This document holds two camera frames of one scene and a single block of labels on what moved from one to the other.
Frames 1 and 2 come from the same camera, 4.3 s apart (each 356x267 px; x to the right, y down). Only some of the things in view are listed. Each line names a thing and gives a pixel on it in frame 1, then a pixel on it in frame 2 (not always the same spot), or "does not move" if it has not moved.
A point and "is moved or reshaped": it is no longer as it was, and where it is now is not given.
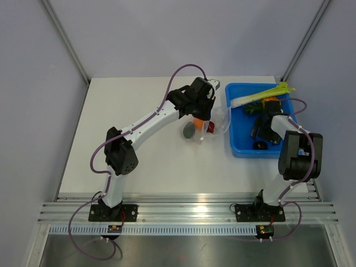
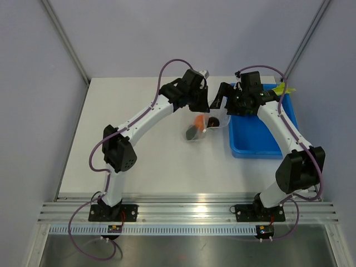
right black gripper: (274, 138) -> (225, 90)
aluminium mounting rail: (187, 209) does not move
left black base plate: (112, 212) does not move
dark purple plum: (211, 127) -> (213, 122)
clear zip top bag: (195, 130) is moved or reshaped
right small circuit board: (265, 231) does not move
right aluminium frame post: (305, 40) does not move
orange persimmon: (198, 123) does not move
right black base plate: (259, 212) does not move
